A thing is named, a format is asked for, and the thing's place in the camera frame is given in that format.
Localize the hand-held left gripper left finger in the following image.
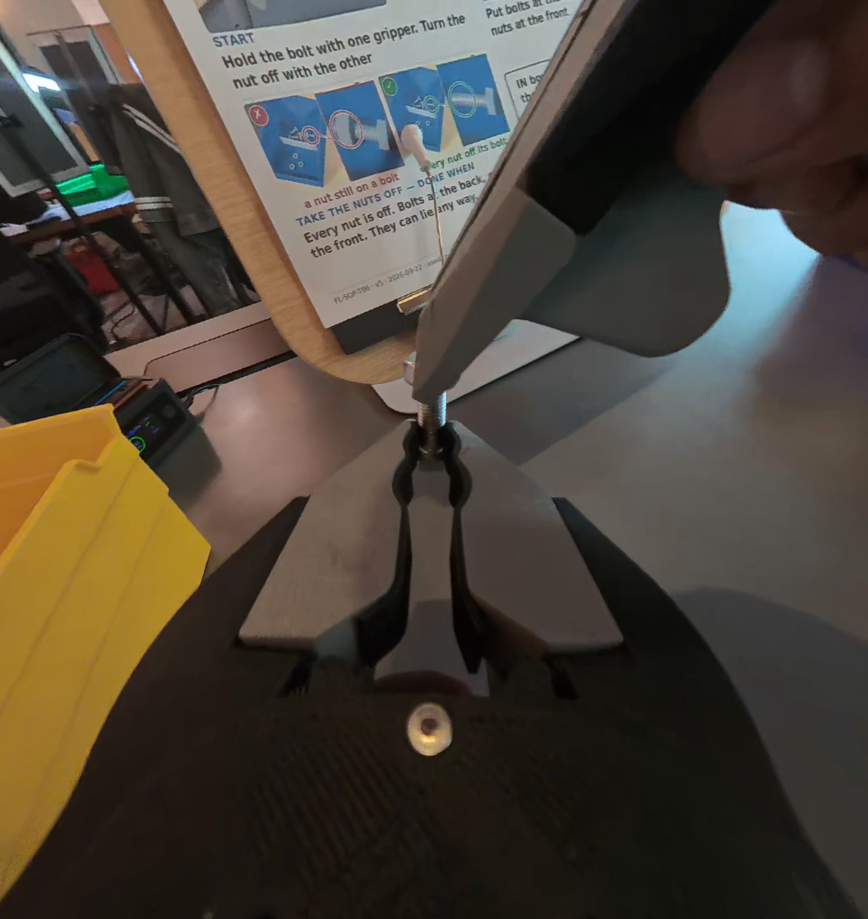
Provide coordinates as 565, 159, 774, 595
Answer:
237, 419, 416, 670

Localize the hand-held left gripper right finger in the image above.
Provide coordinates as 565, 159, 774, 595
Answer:
443, 420, 626, 673

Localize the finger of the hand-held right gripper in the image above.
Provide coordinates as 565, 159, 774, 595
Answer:
412, 0, 734, 402

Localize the steel bolt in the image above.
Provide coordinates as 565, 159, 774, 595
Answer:
416, 398, 451, 458

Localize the yellow plastic bin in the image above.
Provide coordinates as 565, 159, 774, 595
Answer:
0, 403, 212, 913

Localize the person's right hand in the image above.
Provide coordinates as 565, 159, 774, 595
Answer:
680, 0, 868, 277

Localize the printed instruction sheet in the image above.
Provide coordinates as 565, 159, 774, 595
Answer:
162, 0, 593, 330

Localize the wooden document stand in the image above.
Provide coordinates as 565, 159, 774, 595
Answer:
100, 0, 600, 415

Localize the dark hanging jacket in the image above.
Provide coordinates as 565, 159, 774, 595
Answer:
107, 82, 257, 317

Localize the framed sign easel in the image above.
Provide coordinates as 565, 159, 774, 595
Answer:
0, 32, 93, 198

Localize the wire page holder arm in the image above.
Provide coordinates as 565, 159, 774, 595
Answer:
398, 123, 449, 274

